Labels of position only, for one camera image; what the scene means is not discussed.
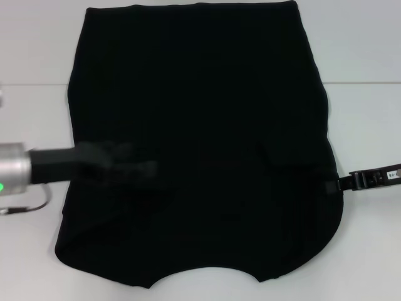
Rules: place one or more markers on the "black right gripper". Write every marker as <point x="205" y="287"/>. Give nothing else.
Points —
<point x="372" y="178"/>

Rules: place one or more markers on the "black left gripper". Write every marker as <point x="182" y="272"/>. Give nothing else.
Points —
<point x="62" y="163"/>

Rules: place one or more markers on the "black t-shirt with white print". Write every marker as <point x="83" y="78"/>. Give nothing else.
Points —
<point x="200" y="78"/>

